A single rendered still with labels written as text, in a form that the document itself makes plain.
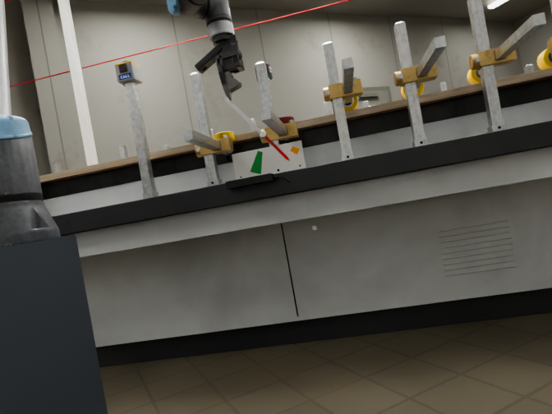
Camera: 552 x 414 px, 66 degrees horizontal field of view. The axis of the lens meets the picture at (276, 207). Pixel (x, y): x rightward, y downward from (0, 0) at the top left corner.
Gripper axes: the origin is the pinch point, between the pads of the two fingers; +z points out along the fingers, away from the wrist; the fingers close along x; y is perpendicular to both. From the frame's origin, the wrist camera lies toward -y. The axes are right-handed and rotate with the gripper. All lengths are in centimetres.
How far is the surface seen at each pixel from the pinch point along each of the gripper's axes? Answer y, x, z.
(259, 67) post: 12.3, 6.2, -9.1
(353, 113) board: 42.4, 22.5, 11.6
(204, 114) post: -11.5, 6.1, 2.6
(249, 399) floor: -8, -17, 99
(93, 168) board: -70, 22, 10
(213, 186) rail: -12.7, 3.7, 29.7
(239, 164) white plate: -1.8, 5.3, 23.6
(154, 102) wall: -175, 348, -113
